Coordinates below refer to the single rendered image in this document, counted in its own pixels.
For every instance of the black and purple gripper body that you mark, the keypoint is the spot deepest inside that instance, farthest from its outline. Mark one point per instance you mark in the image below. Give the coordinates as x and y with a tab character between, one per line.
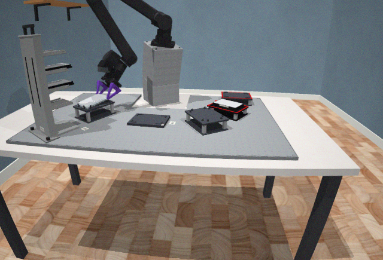
112	80

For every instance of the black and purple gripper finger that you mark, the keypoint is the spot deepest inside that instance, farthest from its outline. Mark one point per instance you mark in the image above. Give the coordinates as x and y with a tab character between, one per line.
113	86
103	85

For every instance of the grey slotted shelf rack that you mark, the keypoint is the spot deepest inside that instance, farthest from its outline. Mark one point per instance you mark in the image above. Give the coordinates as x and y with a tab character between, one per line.
31	46

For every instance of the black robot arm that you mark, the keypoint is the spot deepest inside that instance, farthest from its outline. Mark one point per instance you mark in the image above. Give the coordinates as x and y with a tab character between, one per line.
109	63

